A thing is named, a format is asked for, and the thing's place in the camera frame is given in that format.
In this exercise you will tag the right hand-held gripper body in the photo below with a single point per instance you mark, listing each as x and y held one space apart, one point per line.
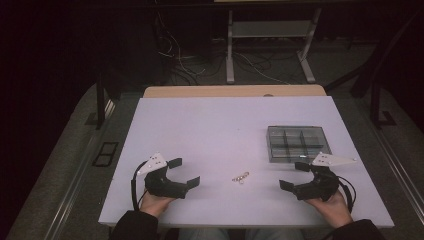
325 186

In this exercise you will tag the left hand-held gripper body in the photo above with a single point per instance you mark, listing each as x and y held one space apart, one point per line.
160 188

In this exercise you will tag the clear plastic compartment box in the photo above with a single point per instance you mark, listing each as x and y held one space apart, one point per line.
296 145

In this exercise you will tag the person's left hand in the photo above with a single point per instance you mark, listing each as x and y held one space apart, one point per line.
155 205

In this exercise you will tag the person's right hand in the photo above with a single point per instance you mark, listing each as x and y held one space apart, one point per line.
331 210

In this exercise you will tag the light wooden table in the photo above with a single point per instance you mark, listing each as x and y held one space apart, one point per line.
233 90

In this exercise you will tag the black metal stand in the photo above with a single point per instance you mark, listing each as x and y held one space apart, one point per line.
100 100
376 106

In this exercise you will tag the aluminium floor rail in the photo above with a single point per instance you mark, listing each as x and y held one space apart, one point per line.
400 170
71 186

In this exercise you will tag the grey metal stand frame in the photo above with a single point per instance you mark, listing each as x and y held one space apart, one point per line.
270 29

